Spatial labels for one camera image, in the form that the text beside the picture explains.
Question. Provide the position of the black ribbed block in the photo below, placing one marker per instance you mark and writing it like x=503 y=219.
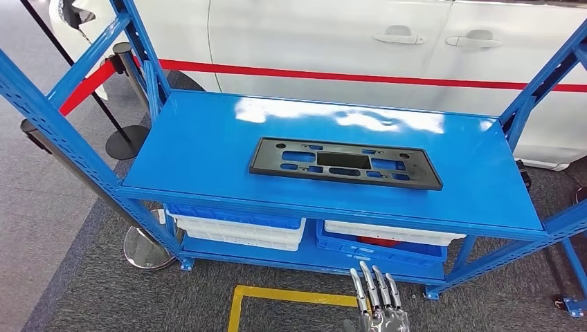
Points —
x=523 y=176

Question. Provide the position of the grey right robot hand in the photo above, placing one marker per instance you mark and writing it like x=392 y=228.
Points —
x=383 y=316

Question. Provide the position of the dark stanchion with chrome base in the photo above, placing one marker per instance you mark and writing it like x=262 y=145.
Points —
x=146 y=252

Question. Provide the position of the black plastic plate bracket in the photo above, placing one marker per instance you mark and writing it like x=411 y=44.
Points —
x=270 y=162

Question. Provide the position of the thin black stanchion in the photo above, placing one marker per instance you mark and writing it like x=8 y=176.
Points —
x=128 y=144

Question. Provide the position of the blue metal shelf rack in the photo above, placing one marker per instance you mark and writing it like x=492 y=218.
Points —
x=197 y=146

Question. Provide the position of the blue metal rack with caster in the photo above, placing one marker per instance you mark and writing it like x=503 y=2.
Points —
x=575 y=270

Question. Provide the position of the red item in crate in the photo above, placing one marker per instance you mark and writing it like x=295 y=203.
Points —
x=378 y=242

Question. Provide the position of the chrome stanchion post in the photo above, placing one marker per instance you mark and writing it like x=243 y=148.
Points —
x=124 y=57

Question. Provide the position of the white plastic crate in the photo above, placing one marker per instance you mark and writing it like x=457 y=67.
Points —
x=394 y=233
x=238 y=233

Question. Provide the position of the short red barrier belt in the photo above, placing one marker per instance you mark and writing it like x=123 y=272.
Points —
x=87 y=87

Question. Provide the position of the long red barrier belt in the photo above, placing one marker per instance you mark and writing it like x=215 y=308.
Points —
x=321 y=74

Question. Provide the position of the white car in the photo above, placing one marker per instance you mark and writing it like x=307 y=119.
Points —
x=298 y=36

